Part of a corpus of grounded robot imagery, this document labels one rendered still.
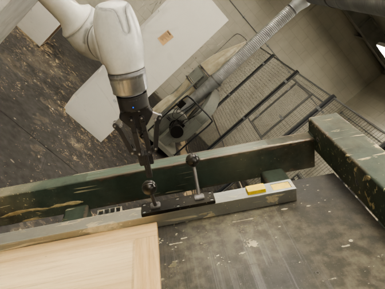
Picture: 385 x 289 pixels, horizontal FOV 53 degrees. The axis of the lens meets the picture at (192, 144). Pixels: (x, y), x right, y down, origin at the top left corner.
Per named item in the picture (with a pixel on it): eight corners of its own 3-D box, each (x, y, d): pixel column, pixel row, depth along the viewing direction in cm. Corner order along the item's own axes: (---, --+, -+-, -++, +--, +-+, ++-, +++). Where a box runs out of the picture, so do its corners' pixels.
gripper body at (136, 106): (148, 84, 99) (154, 118, 103) (114, 90, 99) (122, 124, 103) (148, 93, 92) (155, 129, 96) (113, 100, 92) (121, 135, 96)
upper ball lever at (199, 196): (193, 202, 107) (184, 154, 108) (206, 199, 107) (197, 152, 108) (193, 203, 103) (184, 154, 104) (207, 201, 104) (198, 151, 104)
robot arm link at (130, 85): (108, 67, 97) (114, 90, 99) (105, 78, 89) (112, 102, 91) (144, 62, 97) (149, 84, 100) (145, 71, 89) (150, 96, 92)
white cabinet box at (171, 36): (73, 94, 504) (188, -23, 461) (106, 124, 524) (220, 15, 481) (62, 109, 449) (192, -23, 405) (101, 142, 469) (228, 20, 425)
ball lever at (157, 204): (148, 203, 107) (140, 178, 96) (162, 200, 107) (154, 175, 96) (150, 215, 105) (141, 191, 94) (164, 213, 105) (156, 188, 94)
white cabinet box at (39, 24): (15, 11, 553) (48, -27, 538) (48, 41, 573) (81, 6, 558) (3, 14, 512) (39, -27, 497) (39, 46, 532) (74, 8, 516)
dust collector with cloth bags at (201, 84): (140, 108, 715) (230, 22, 668) (167, 133, 739) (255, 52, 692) (137, 136, 589) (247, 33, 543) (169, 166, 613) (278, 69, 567)
